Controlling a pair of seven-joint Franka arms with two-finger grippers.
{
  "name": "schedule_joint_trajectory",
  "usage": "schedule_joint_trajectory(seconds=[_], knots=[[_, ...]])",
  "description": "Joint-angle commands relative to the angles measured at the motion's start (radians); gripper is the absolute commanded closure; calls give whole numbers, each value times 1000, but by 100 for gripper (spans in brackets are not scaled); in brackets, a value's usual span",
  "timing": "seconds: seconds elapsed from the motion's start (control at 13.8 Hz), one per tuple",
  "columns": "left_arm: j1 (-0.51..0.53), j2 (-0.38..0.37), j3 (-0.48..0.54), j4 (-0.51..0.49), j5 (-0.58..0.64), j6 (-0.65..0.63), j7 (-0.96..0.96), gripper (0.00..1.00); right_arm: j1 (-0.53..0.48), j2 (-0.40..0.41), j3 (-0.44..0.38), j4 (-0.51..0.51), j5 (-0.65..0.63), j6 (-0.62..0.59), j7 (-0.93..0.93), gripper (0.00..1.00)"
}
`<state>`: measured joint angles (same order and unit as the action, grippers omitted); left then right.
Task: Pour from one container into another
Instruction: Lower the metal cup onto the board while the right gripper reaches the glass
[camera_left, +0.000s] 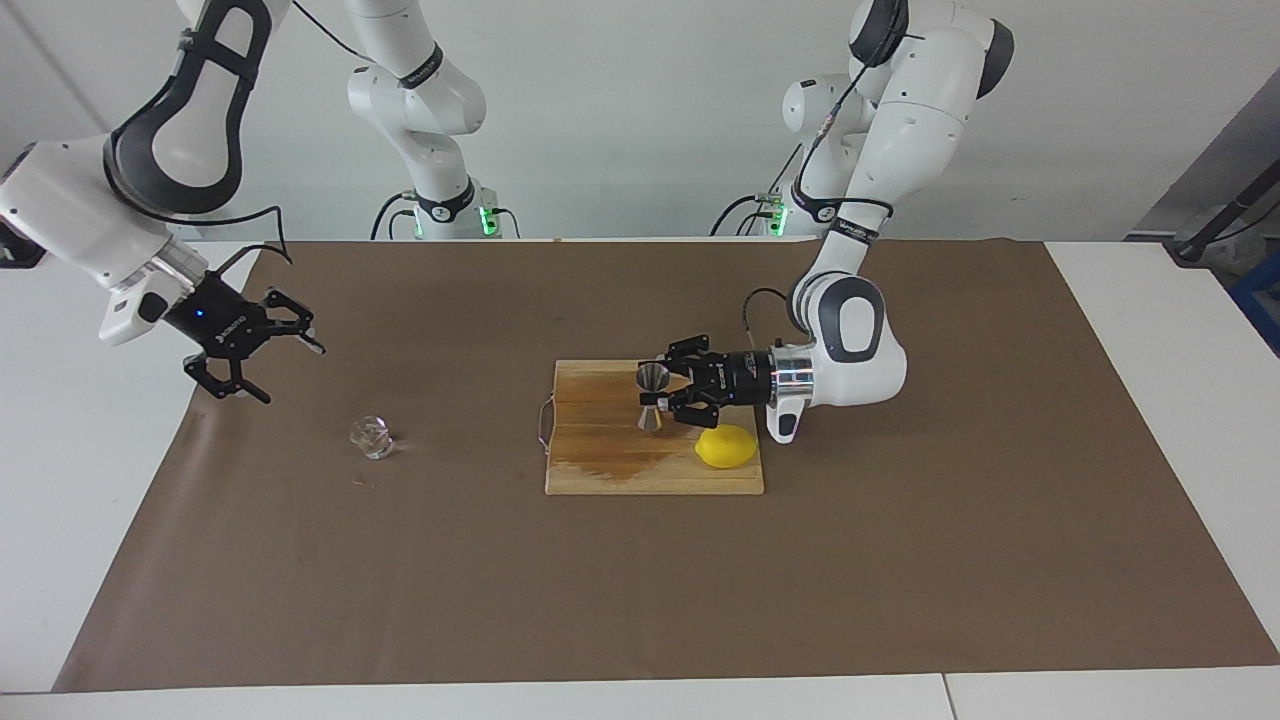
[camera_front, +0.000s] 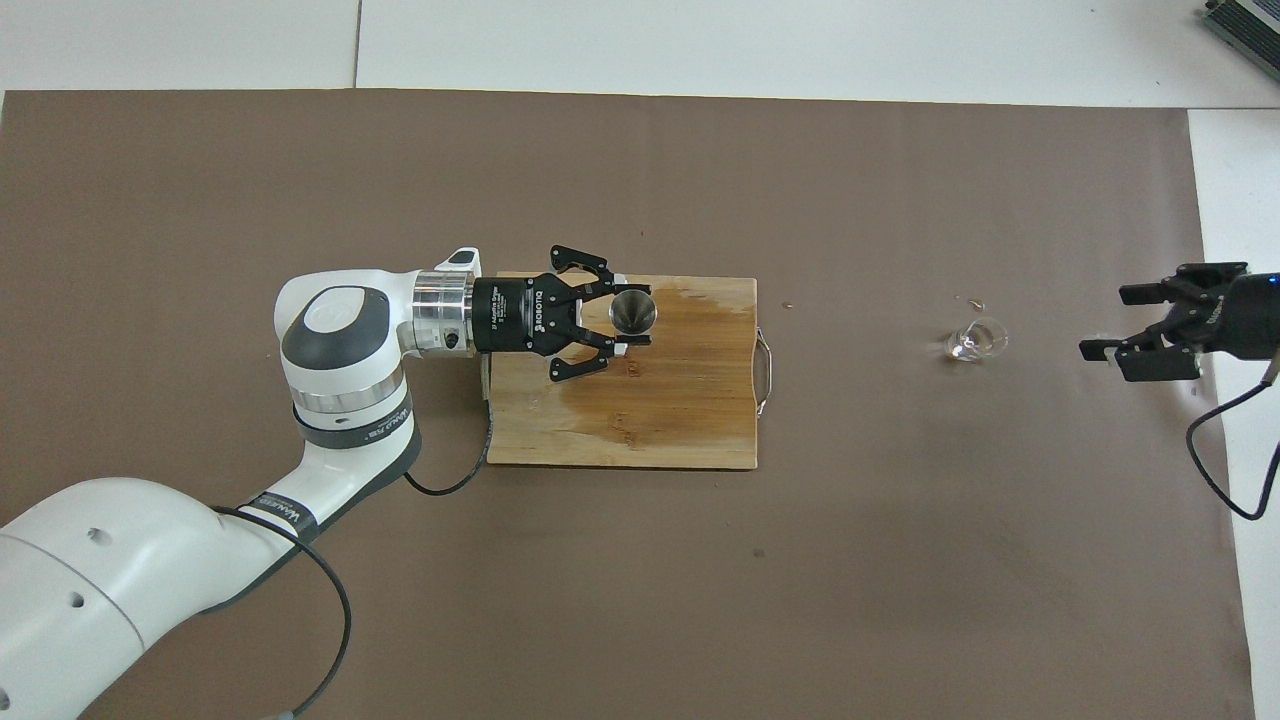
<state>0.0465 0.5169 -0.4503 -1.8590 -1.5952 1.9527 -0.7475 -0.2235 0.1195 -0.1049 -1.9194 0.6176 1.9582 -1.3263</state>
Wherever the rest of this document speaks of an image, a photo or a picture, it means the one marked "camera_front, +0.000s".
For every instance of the grey ribbed device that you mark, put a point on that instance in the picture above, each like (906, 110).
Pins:
(1250, 20)

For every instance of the small clear glass cup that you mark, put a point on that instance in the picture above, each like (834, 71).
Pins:
(975, 342)

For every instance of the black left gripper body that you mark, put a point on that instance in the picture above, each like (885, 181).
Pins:
(520, 318)

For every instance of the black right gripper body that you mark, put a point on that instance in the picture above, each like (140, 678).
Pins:
(1250, 318)

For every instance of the wooden cutting board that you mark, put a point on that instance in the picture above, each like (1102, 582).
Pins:
(680, 420)

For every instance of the steel double jigger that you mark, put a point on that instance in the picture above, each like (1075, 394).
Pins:
(633, 312)

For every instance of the brown paper table mat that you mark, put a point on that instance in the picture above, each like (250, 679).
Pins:
(800, 600)

